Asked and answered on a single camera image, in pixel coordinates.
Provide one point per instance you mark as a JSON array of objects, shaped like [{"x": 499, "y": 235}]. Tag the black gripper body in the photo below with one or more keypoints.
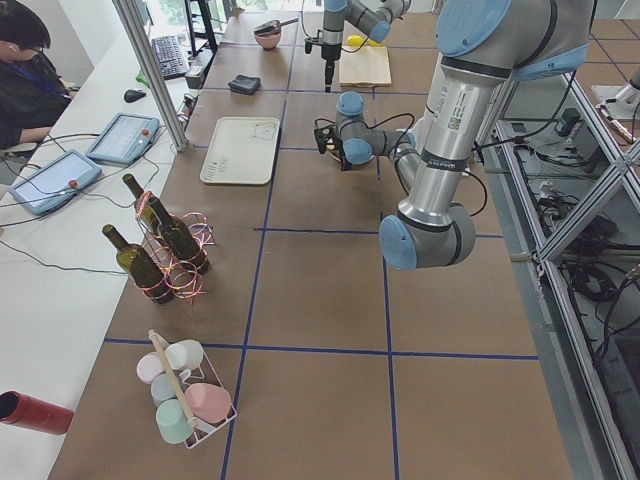
[
  {"x": 341, "y": 156},
  {"x": 329, "y": 55}
]

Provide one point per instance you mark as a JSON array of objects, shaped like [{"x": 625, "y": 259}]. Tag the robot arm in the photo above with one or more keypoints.
[
  {"x": 375, "y": 24},
  {"x": 482, "y": 44}
]

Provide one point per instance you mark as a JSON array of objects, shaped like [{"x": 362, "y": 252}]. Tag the cream bear tray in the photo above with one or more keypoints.
[{"x": 242, "y": 151}]

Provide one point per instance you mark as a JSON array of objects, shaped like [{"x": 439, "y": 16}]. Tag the yellow lemon right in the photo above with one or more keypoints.
[{"x": 355, "y": 41}]

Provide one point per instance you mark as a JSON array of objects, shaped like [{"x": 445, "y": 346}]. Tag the wooden cutting board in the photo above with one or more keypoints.
[{"x": 367, "y": 67}]

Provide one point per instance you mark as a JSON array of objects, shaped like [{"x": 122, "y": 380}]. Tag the pink bowl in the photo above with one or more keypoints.
[{"x": 268, "y": 41}]

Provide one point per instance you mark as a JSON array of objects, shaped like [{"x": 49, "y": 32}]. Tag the metal scoop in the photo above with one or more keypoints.
[{"x": 272, "y": 27}]

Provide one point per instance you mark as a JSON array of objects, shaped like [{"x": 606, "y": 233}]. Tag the grey folded cloth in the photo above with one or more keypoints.
[{"x": 246, "y": 85}]

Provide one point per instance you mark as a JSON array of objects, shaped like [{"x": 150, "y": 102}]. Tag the black keyboard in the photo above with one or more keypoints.
[{"x": 169, "y": 55}]

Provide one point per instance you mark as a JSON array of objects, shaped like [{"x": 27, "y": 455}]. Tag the black computer mouse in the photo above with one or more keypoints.
[{"x": 133, "y": 95}]

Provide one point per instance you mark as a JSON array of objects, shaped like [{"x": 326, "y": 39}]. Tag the far teach pendant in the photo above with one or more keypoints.
[{"x": 124, "y": 139}]

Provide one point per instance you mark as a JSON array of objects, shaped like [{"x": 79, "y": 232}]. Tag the teach pendant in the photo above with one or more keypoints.
[
  {"x": 124, "y": 139},
  {"x": 53, "y": 185}
]

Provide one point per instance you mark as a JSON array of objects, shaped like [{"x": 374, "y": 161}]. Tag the dark green wine bottle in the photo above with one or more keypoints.
[{"x": 141, "y": 268}]

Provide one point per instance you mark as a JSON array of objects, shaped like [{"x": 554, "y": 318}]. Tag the white cup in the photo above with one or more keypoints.
[{"x": 184, "y": 354}]

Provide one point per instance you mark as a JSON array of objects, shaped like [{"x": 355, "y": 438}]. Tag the light pink cup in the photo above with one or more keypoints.
[{"x": 149, "y": 367}]

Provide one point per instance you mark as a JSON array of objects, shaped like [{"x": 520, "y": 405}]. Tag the grey blue cup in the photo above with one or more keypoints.
[{"x": 161, "y": 389}]

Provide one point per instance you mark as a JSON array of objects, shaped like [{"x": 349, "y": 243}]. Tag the near teach pendant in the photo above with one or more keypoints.
[{"x": 53, "y": 185}]

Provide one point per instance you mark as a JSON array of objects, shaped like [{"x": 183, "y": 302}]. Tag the seated person in black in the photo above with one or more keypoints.
[{"x": 33, "y": 95}]

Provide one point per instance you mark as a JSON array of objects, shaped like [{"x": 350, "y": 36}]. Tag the mint green cup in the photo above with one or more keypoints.
[{"x": 172, "y": 423}]

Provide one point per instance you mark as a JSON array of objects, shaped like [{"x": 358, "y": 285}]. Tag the red cylinder bottle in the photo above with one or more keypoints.
[{"x": 21, "y": 410}]

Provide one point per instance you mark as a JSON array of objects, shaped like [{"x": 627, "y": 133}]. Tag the copper wire bottle rack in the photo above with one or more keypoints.
[{"x": 181, "y": 276}]

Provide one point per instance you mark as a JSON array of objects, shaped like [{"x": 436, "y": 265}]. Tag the aluminium frame post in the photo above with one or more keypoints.
[{"x": 132, "y": 23}]

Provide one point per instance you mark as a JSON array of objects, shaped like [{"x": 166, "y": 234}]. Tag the white wire cup rack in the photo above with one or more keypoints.
[{"x": 181, "y": 380}]

